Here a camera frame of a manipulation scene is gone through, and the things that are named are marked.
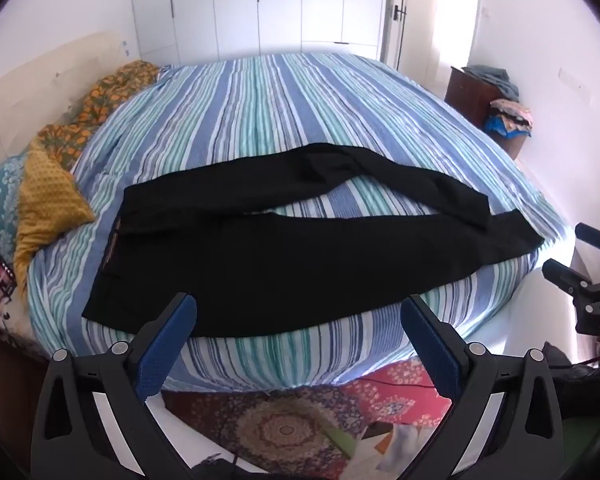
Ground brown stool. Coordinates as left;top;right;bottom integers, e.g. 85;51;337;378
499;131;529;162

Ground dark wooden bedside table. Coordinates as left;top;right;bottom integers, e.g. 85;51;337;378
0;329;48;480

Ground black bag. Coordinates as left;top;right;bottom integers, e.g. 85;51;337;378
544;341;600;417

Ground white door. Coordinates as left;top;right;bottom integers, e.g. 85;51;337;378
380;0;411;72

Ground colourful clothes pile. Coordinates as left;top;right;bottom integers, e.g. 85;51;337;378
482;99;535;139

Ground black pants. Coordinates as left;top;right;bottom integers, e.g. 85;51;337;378
81;142;543;338

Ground orange floral quilt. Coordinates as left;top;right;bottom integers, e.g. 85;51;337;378
36;60;161;168

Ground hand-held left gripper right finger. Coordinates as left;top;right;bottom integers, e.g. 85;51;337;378
401;294;566;480

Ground blue green striped bedsheet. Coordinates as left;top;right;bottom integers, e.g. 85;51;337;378
25;51;577;393

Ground dark wooden cabinet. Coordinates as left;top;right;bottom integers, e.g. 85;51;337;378
445;66;503;128

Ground teal patterned pillow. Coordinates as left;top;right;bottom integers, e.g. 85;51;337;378
0;152;31;271

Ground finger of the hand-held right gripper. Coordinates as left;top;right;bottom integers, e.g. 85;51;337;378
541;258;597;305
574;222;600;257

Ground yellow dotted pillow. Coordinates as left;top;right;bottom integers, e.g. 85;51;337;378
14;147;97;286

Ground red patterned rug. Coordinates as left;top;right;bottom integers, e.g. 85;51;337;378
160;355;454;480

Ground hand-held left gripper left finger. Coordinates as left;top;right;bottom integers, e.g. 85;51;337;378
30;291;201;480

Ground white wardrobe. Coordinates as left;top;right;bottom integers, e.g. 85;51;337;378
129;0;388;68

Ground cream headboard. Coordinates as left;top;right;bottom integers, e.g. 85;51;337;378
0;32;131;176

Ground grey blue clothes heap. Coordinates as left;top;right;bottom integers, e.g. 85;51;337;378
462;64;521;102

